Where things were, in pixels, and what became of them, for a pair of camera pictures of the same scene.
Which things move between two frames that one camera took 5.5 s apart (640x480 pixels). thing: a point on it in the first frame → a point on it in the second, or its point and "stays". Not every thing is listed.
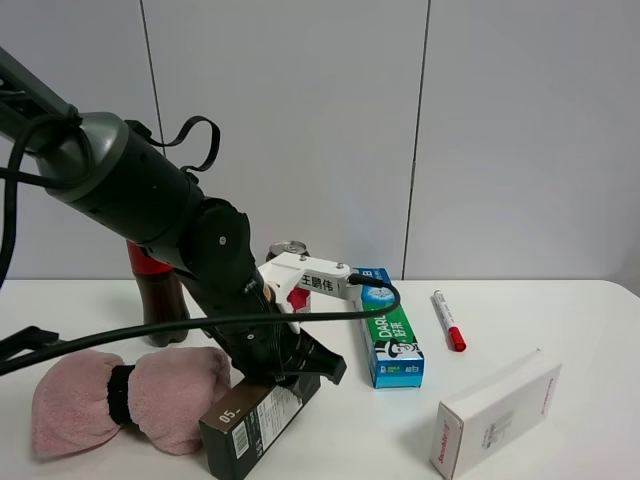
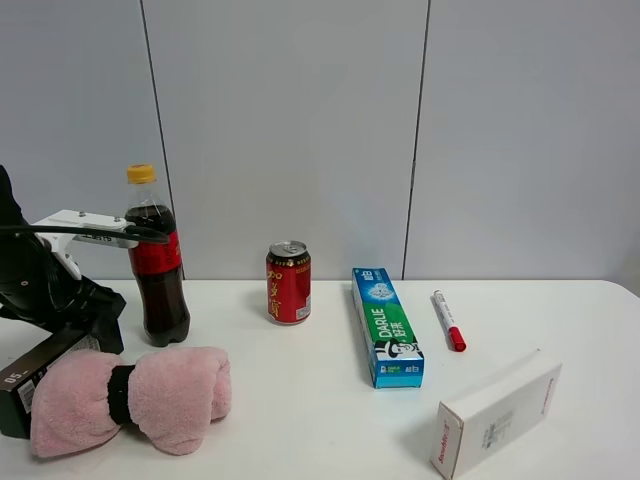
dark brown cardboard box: (238, 431) → (18, 381)
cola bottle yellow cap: (161, 291) stays
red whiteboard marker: (453, 333) stays
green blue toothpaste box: (394, 355) stays
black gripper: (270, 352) → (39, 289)
